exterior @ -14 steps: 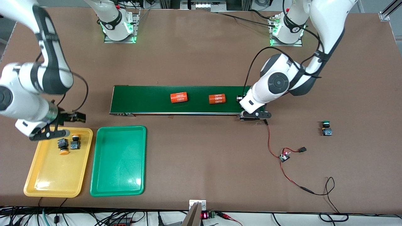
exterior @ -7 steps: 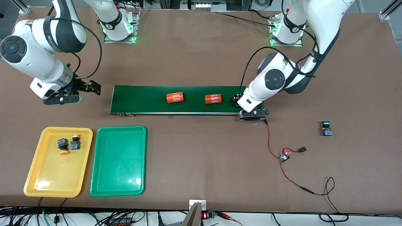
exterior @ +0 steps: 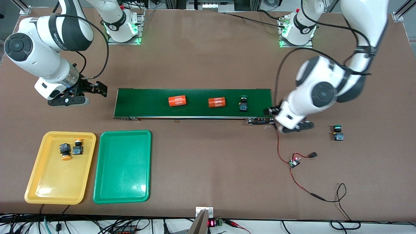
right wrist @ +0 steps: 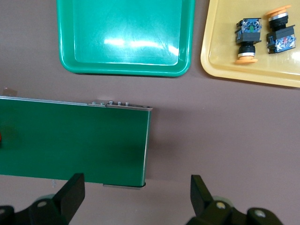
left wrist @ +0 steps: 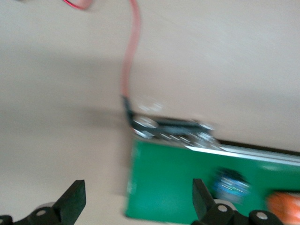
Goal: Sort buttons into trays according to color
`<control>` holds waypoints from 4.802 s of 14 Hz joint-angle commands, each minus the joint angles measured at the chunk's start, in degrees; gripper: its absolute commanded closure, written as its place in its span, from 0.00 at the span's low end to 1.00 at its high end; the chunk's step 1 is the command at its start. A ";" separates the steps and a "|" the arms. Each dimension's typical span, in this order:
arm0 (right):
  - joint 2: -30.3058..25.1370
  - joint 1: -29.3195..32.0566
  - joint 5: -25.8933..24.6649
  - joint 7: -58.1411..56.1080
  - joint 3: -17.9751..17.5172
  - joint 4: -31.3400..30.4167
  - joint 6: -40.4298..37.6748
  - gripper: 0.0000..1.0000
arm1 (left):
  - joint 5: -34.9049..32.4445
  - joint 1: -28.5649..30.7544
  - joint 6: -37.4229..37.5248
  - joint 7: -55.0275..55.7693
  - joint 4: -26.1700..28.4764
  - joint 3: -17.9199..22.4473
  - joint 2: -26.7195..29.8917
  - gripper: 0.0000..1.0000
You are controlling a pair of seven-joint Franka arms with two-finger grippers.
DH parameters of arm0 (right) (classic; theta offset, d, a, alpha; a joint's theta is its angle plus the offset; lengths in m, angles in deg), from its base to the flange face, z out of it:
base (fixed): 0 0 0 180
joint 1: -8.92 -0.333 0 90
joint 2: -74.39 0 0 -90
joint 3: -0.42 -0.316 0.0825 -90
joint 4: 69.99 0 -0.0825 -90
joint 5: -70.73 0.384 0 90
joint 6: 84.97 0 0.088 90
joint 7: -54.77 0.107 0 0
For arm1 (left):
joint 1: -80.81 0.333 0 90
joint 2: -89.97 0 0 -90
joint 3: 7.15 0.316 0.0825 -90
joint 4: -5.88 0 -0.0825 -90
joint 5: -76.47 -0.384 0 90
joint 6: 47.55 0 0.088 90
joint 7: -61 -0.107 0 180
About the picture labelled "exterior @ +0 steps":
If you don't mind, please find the yellow pushbutton green-marked block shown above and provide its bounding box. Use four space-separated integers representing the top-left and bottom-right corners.
72 138 84 156

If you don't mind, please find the red power strip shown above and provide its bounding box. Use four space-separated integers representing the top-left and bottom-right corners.
110 227 138 234

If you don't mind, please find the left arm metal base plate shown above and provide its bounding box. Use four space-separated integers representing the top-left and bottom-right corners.
278 16 314 48

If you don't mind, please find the red black power cable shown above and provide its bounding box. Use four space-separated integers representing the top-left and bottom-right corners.
290 164 353 222

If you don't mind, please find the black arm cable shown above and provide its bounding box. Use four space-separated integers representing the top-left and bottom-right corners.
52 0 109 80
275 0 372 109

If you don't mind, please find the aluminium frame rack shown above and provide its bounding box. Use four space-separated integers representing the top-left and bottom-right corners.
164 0 260 13

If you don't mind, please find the yellow pushbutton red-marked block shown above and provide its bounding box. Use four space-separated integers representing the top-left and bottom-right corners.
59 143 72 161

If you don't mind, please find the green plastic tray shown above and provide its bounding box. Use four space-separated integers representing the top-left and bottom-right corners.
93 130 152 204

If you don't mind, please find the black plug with red lead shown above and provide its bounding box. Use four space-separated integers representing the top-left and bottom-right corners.
293 151 318 160

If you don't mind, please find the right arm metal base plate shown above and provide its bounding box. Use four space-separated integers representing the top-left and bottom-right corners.
107 9 145 45

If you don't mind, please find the yellow plastic tray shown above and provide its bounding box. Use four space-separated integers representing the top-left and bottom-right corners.
24 131 97 205

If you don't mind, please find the green belt conveyor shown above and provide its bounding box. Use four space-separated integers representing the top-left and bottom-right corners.
113 88 277 126

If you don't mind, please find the grey metal camera bracket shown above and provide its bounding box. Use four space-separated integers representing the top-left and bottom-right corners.
187 207 214 234

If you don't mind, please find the red clip lead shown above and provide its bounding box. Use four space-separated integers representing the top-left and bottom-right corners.
224 220 252 234

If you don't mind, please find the orange cylinder printed 4650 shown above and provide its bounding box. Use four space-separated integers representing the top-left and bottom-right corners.
168 95 188 108

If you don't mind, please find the orange cylinder printed 4680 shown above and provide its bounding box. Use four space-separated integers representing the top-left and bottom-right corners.
208 97 227 109

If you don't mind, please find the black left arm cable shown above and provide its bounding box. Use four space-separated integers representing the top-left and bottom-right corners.
275 0 372 109

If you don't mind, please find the aluminium corner post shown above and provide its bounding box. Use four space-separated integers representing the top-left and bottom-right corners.
392 0 416 22
13 0 32 15

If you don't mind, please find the red black motor cable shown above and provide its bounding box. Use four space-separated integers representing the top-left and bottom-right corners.
274 125 293 164

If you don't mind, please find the black base supply cable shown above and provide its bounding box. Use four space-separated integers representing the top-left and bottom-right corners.
217 9 286 28

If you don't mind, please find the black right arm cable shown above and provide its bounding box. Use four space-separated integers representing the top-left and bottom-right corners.
52 0 109 80

